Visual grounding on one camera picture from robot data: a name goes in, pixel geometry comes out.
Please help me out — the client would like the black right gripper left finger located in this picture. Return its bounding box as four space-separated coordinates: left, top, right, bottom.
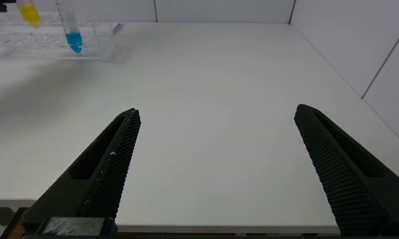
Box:
20 108 142 233

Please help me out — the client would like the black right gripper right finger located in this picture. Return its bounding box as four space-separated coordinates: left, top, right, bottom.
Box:
294 104 399 237

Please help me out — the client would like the test tube with yellow pigment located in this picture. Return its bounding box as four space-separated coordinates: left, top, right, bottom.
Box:
16 0 41 29

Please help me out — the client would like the test tube with blue pigment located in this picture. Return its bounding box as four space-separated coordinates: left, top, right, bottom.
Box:
55 0 84 54

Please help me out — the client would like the clear acrylic test tube rack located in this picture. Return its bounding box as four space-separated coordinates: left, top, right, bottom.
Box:
0 12 119 61

